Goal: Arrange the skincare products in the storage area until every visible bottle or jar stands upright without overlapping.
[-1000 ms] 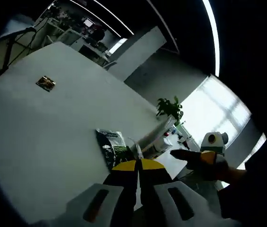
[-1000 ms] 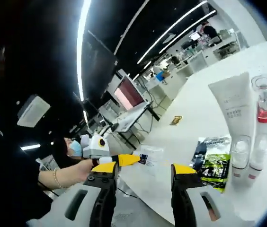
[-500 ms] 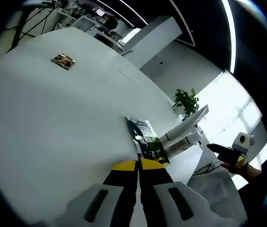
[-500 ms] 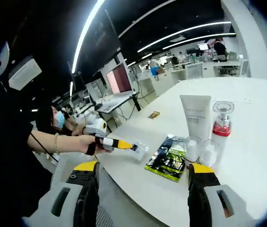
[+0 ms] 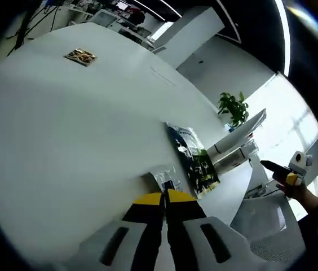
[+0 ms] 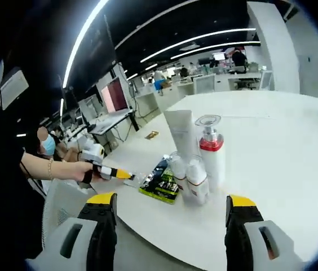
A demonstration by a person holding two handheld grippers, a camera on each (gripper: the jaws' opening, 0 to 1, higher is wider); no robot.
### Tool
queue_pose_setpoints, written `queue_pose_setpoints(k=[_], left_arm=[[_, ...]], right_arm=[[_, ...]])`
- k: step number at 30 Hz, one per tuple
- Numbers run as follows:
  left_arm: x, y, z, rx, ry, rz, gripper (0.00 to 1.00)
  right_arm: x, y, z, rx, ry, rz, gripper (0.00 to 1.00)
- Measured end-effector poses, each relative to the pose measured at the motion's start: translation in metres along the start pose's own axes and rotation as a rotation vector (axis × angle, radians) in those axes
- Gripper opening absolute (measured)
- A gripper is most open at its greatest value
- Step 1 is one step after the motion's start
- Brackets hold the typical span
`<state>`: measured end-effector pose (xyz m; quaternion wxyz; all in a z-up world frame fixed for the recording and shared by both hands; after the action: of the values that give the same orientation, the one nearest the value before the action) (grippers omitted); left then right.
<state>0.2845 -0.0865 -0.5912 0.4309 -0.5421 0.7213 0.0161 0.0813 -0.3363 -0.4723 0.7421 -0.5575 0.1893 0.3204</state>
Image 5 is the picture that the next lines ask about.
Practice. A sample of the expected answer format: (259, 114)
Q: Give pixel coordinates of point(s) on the green skincare packet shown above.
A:
(195, 163)

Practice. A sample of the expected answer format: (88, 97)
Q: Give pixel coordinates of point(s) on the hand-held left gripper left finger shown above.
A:
(142, 231)

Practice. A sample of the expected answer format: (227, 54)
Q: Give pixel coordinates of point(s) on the white skincare bottle red label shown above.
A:
(226, 162)

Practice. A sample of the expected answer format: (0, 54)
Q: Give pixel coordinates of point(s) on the person's right hand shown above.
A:
(302, 194)

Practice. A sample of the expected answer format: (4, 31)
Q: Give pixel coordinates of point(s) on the gold skincare sachet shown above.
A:
(80, 56)

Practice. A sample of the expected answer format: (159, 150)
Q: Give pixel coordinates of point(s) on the white table cover strip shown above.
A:
(161, 74)

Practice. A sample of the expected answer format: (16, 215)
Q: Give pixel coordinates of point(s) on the background computer screen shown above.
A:
(122, 5)

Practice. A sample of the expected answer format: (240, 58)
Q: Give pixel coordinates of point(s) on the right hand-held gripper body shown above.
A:
(300, 163)

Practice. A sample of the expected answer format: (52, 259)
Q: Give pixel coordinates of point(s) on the blue tissue pack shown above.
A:
(231, 129)

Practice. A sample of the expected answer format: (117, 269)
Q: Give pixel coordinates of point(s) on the white mesh office chair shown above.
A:
(269, 226)

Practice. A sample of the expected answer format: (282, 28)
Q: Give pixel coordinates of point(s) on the potted green plant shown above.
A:
(233, 108)

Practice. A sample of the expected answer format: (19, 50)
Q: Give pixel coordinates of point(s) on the blue white skincare sachet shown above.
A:
(170, 180)

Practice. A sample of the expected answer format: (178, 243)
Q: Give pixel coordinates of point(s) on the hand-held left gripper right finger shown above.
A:
(187, 234)

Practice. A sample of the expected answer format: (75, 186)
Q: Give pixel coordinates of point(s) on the white ceiling light strip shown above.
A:
(284, 34)

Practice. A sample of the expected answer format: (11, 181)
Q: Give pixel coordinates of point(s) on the large white skincare tube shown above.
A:
(232, 138)

